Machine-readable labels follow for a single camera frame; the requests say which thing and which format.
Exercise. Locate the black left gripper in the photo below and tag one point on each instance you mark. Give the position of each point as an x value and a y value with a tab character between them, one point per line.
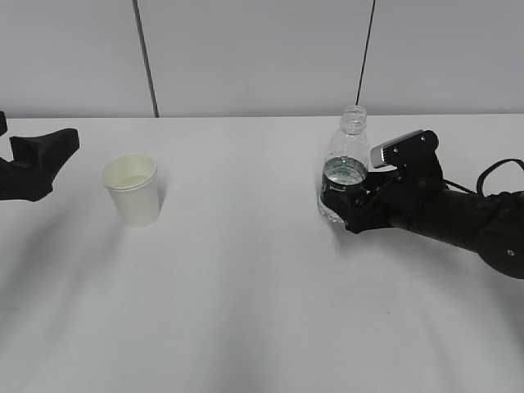
27	178

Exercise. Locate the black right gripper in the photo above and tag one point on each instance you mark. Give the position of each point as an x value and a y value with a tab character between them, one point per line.
388	199

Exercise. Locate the clear water bottle green label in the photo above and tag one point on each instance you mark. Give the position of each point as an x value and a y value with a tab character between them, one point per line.
346	161

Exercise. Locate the white paper cup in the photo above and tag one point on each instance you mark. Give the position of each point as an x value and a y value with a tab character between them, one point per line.
131	183

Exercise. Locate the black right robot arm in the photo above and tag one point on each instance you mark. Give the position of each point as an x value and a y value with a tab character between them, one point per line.
490	226

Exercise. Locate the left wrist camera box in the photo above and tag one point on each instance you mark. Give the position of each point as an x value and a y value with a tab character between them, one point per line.
3	123

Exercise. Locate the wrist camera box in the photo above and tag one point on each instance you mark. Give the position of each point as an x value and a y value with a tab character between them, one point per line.
3	123
411	147

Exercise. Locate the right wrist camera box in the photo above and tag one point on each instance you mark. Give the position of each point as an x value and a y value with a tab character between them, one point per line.
411	147

